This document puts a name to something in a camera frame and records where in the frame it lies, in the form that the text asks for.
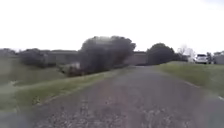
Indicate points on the bare tree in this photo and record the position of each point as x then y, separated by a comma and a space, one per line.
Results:
184, 50

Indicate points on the grass verge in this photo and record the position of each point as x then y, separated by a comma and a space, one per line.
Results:
196, 71
50, 88

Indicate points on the white car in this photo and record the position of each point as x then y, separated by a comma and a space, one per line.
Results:
201, 59

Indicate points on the large dark tree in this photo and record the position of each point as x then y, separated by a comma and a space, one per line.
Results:
105, 53

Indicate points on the dark bush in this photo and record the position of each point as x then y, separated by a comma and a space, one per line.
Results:
31, 57

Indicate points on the grey asphalt road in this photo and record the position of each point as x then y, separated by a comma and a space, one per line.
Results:
140, 96

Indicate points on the round dark tree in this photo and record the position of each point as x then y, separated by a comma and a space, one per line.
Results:
160, 53

